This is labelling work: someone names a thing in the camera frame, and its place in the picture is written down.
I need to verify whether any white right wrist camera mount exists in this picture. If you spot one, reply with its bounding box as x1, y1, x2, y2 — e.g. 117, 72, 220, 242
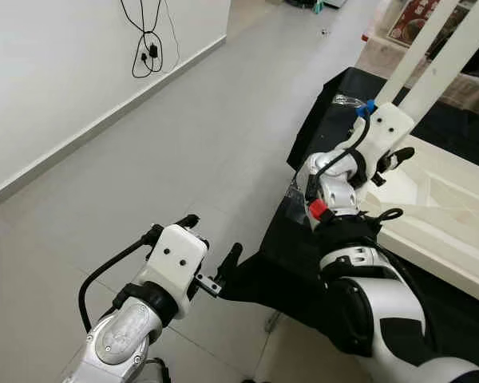
347, 102, 416, 172

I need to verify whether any red printed cardboard box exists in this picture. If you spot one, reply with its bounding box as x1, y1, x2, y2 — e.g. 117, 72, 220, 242
387, 0, 464, 45

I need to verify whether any grey robot left foot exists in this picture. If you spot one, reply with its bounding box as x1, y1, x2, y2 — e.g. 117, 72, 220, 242
142, 357, 173, 383

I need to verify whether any clear tape cross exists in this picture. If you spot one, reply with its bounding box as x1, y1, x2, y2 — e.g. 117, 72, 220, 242
286, 180, 306, 210

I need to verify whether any black table cloth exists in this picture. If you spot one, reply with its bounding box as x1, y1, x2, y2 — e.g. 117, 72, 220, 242
220, 68, 479, 376

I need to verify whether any white plastic table leg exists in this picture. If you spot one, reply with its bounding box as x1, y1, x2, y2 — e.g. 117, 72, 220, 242
399, 0, 479, 120
375, 0, 461, 105

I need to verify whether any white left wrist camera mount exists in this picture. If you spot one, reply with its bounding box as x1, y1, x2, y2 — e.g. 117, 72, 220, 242
140, 225, 210, 320

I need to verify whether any clear tape strip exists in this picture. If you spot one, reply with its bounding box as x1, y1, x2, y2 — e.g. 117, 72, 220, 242
333, 93, 364, 109

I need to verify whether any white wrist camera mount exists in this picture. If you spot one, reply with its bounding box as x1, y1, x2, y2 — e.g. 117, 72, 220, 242
347, 102, 416, 172
140, 225, 210, 320

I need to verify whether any white plastic children table top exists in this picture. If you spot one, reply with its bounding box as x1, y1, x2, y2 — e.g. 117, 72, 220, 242
359, 132, 479, 308

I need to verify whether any beige fabric bench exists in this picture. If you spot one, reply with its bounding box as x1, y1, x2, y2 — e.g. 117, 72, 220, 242
358, 36, 479, 114

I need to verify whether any black wall cable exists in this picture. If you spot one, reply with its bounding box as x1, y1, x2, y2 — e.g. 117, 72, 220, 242
120, 0, 180, 79

